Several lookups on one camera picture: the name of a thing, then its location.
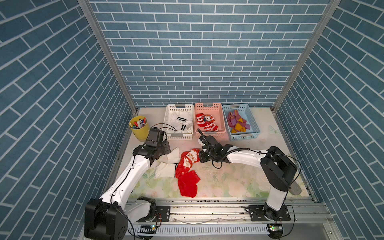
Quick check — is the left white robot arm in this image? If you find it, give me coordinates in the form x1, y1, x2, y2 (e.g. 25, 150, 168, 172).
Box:
84, 128, 171, 240

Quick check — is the red santa sock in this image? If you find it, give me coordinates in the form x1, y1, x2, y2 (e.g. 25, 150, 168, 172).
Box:
175, 148, 200, 179
178, 170, 201, 198

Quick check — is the pink plastic basket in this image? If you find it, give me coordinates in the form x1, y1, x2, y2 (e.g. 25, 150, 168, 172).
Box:
194, 103, 227, 137

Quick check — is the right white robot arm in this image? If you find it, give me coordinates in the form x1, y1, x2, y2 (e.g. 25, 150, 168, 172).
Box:
198, 130, 301, 221

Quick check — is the blue plastic basket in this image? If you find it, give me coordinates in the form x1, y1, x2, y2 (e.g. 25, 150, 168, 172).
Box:
222, 104, 261, 141

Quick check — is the yellow pen cup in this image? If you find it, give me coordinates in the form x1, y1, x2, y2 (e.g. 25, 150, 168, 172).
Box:
129, 116, 150, 142

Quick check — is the white plastic basket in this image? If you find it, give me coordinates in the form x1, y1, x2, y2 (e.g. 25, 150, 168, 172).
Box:
160, 104, 194, 140

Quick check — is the grey oval pad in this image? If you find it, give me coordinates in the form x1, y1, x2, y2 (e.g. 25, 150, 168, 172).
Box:
289, 181, 302, 196

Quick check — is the aluminium front rail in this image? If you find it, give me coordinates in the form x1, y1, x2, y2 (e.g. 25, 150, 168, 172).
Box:
122, 199, 341, 240

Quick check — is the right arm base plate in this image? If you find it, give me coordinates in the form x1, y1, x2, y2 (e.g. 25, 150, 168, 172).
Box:
245, 204, 291, 222

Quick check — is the purple striped sock front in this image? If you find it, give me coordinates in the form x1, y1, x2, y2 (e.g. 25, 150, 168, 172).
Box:
227, 110, 251, 134

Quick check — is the red white striped sock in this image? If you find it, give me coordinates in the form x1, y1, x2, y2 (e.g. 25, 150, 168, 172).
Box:
197, 121, 219, 132

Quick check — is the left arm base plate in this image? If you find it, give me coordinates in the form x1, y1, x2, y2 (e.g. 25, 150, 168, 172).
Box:
136, 206, 171, 223

